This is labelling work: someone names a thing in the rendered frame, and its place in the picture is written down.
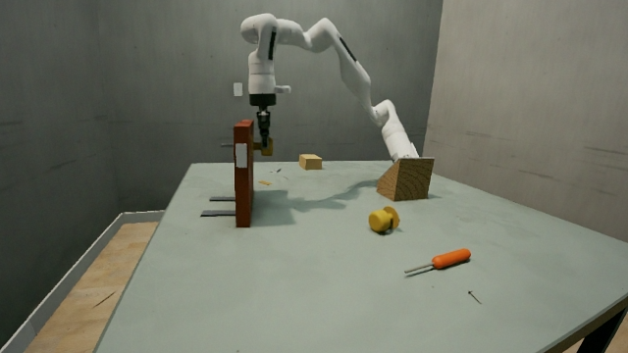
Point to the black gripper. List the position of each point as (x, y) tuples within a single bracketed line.
[(262, 100)]

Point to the yellow door knob with grey spindle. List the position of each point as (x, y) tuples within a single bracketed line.
[(257, 146)]

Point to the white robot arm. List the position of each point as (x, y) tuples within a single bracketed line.
[(265, 29)]

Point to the orange-handled screwdriver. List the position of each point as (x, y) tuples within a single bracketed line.
[(445, 259)]

